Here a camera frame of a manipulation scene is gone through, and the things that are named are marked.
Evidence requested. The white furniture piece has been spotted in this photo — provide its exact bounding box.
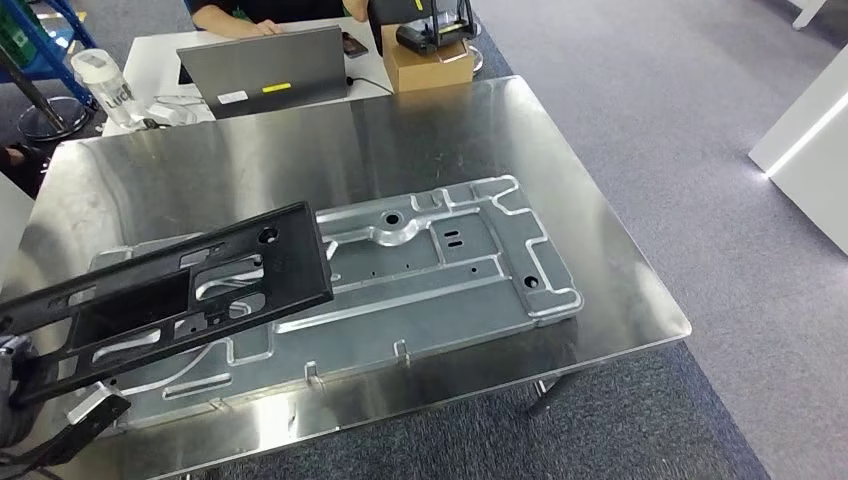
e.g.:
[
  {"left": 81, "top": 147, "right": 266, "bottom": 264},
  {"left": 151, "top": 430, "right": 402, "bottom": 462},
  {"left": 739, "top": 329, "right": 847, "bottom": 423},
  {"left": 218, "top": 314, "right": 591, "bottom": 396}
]
[{"left": 791, "top": 0, "right": 829, "bottom": 31}]

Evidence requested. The brown cardboard box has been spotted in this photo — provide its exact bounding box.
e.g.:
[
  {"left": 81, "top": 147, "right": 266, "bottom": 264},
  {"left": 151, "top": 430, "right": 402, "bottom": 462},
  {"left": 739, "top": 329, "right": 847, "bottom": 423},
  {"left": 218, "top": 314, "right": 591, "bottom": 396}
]
[{"left": 381, "top": 25, "right": 477, "bottom": 95}]

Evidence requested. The stainless steel workbench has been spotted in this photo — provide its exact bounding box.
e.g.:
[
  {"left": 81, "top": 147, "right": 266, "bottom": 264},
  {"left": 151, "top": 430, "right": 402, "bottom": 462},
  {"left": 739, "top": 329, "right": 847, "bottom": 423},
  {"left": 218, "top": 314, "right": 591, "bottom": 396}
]
[{"left": 0, "top": 74, "right": 694, "bottom": 480}]

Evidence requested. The white power adapter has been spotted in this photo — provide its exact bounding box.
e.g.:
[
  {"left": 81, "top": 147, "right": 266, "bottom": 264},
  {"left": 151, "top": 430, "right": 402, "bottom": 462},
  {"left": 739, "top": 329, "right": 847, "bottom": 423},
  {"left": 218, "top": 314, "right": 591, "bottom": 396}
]
[{"left": 145, "top": 94, "right": 200, "bottom": 127}]

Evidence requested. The black smartphone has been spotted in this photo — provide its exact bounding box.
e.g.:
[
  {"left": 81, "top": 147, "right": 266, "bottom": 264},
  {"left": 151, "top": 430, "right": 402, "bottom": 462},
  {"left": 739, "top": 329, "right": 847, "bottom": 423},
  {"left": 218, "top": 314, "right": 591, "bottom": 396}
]
[{"left": 340, "top": 31, "right": 370, "bottom": 60}]

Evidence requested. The white counter with light strip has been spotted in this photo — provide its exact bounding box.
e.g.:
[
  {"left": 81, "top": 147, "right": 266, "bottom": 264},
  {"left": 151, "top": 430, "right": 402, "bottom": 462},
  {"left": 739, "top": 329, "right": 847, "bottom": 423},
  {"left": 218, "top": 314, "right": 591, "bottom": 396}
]
[{"left": 748, "top": 44, "right": 848, "bottom": 258}]

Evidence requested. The grey laptop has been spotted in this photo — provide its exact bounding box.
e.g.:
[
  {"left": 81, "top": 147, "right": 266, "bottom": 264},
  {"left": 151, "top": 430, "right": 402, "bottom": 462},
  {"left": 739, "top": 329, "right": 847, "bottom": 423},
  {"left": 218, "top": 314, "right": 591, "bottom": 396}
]
[{"left": 175, "top": 25, "right": 352, "bottom": 121}]

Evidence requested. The black handheld controller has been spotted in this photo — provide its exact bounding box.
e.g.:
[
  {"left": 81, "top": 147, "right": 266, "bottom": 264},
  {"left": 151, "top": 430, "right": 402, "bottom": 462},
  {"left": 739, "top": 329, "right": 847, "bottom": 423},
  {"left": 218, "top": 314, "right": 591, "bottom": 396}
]
[{"left": 395, "top": 0, "right": 481, "bottom": 56}]

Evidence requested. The black plastic frame part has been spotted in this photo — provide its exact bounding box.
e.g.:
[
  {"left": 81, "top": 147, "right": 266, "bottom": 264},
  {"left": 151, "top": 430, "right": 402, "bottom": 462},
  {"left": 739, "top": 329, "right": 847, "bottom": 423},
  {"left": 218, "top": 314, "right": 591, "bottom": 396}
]
[{"left": 0, "top": 201, "right": 335, "bottom": 409}]

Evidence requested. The stool with round base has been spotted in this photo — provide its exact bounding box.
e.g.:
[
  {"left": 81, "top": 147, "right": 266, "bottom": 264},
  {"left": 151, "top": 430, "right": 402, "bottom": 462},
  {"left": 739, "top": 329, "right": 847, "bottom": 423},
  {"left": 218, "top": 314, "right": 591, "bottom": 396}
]
[{"left": 0, "top": 46, "right": 92, "bottom": 142}]

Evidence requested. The green crate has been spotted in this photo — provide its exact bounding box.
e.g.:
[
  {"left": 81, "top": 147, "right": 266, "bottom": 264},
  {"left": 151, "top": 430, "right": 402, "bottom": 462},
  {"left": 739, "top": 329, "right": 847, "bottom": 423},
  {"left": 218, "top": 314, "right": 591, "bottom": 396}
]
[{"left": 0, "top": 0, "right": 33, "bottom": 68}]

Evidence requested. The blue metal rack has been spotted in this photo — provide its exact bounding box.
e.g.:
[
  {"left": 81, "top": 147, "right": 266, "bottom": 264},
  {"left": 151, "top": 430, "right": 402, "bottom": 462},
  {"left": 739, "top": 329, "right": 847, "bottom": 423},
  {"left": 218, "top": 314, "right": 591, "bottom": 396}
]
[{"left": 0, "top": 0, "right": 99, "bottom": 107}]

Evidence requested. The white board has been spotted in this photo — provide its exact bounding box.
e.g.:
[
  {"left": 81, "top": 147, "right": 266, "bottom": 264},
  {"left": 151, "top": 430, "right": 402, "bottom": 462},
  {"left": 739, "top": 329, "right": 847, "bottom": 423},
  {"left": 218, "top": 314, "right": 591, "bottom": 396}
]
[{"left": 0, "top": 172, "right": 36, "bottom": 293}]

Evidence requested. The stamped grey metal panel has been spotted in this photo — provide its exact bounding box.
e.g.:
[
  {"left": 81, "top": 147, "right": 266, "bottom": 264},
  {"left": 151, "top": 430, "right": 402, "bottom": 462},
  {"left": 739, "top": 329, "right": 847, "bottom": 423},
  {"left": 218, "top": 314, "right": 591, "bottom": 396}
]
[{"left": 89, "top": 174, "right": 586, "bottom": 432}]

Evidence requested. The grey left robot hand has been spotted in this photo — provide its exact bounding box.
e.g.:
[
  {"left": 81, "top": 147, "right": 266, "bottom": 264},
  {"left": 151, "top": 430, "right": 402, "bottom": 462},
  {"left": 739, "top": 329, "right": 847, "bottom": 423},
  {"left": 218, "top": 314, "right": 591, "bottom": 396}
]
[{"left": 0, "top": 334, "right": 42, "bottom": 453}]

